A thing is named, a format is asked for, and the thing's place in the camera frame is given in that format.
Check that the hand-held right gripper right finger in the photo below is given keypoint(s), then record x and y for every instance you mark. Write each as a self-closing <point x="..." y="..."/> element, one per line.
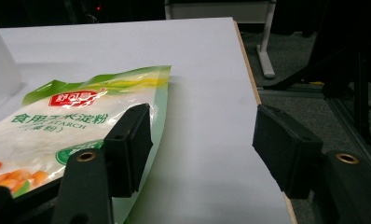
<point x="286" y="149"/>

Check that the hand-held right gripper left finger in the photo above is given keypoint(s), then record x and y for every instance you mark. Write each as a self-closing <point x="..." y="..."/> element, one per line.
<point x="127" y="155"/>

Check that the white and green starch bag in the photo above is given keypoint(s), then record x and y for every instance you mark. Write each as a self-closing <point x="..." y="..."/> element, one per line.
<point x="50" y="130"/>

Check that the black metal stand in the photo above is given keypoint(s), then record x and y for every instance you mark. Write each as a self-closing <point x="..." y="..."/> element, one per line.
<point x="362" y="93"/>

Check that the aluminium frame rail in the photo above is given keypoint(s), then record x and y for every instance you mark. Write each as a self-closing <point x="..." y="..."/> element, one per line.
<point x="339" y="112"/>

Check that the white metal table frame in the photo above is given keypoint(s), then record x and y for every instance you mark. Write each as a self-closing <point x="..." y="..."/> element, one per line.
<point x="266" y="46"/>

